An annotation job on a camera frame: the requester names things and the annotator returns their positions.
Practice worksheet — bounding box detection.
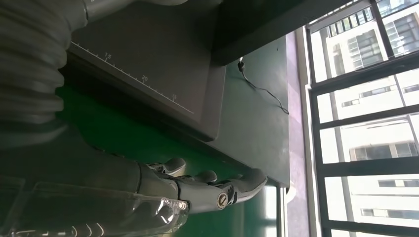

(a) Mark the green conveyor belt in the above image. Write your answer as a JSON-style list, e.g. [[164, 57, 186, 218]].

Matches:
[[55, 85, 279, 237]]

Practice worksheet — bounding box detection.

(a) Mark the black inbound machine platform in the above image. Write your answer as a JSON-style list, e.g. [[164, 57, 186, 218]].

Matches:
[[67, 0, 227, 142]]

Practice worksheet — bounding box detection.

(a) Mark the black inbound machine column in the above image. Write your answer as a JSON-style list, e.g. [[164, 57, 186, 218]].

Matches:
[[211, 0, 356, 66]]

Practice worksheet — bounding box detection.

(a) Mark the clear plastic hand cover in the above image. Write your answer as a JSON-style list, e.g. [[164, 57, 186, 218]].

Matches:
[[0, 181, 191, 237]]

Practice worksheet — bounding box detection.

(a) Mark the thin black cable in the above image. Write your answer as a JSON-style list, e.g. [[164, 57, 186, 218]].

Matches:
[[237, 57, 290, 116]]

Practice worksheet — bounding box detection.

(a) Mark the black window frame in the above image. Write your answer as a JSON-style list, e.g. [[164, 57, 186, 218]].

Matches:
[[303, 0, 419, 237]]

